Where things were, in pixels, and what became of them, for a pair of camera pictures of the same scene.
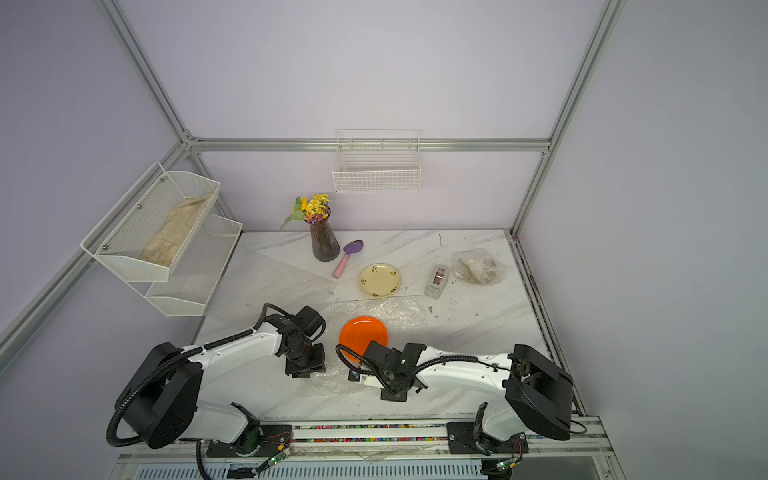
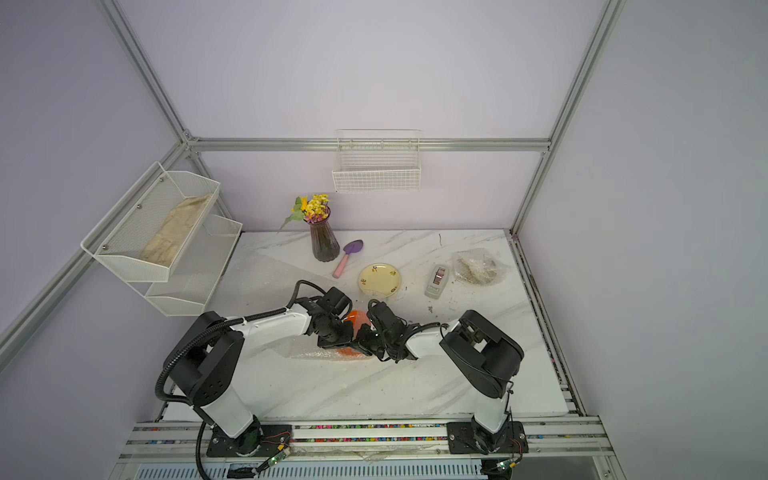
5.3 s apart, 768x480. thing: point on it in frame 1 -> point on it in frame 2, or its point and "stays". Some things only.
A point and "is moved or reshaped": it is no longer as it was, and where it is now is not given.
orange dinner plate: [357, 333] stays
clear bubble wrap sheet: [478, 267] stays
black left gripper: [318, 364] -> [346, 340]
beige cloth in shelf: [162, 248] stays
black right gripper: [392, 397] -> [359, 342]
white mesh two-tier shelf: [161, 237] stays
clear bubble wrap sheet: [263, 289] is moved or reshaped
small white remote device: [437, 281] stays
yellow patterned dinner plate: [476, 268] stays
